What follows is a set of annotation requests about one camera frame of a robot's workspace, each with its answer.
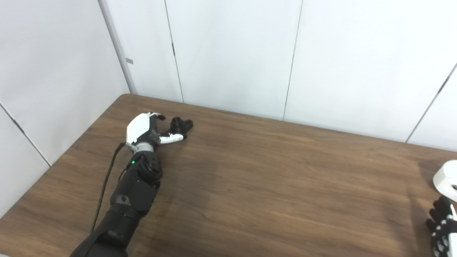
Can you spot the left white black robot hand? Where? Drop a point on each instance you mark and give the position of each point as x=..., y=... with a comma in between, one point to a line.
x=139, y=126

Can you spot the black flanged holder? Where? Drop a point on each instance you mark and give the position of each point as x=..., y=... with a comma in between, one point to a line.
x=182, y=125

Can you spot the round white piece with holes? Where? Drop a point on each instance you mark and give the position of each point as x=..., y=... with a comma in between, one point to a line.
x=446, y=176

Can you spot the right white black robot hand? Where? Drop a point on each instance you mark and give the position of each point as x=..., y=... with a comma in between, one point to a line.
x=446, y=228

